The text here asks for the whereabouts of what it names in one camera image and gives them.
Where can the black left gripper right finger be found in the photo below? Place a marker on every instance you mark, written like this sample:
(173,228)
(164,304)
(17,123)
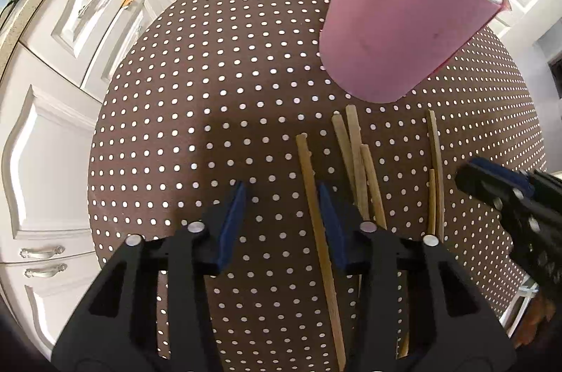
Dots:
(418,309)

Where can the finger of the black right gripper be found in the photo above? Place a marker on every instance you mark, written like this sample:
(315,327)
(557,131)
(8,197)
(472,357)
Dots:
(496,186)

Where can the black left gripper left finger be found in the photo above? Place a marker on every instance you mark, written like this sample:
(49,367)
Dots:
(147,309)

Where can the wooden chopstick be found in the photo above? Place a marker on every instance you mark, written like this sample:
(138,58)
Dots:
(360,180)
(437,165)
(377,202)
(306,165)

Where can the pink paper cup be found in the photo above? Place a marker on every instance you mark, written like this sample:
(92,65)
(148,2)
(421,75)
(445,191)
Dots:
(378,50)

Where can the cream lower kitchen cabinet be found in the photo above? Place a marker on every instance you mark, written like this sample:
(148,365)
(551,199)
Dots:
(57,59)

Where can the right hand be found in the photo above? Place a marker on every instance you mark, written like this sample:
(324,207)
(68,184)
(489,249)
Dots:
(540,309)

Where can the brown polka dot tablecloth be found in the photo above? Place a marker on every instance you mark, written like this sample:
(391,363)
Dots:
(216,91)

